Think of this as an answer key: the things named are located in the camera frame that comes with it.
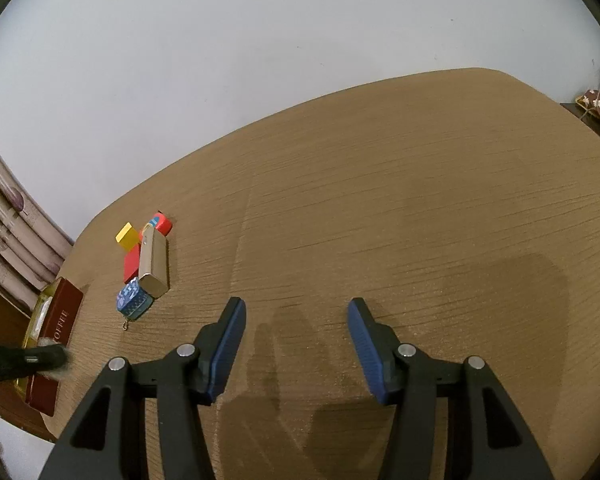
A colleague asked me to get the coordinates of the blue patterned small tin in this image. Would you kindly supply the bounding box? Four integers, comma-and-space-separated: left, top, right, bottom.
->
116, 278, 154, 330

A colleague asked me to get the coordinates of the tan rectangular box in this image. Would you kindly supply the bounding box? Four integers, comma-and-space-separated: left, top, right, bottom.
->
138, 226, 170, 299

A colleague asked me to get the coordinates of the red rectangular block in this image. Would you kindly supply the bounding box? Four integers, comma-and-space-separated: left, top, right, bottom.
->
123, 245, 140, 284

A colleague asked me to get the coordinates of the white cube block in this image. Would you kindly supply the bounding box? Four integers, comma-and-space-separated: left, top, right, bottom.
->
36, 337, 74, 380

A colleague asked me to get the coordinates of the red toffee tin box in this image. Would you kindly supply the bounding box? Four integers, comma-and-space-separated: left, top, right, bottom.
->
15, 278, 83, 416

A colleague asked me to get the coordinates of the beige patterned curtain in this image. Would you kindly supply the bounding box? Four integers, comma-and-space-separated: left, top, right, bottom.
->
0, 156, 72, 311

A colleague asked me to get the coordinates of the yellow cube block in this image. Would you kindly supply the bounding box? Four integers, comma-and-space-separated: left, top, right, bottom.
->
116, 222, 140, 252

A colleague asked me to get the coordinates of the red tape measure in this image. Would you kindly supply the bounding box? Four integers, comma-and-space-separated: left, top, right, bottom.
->
147, 211, 173, 236

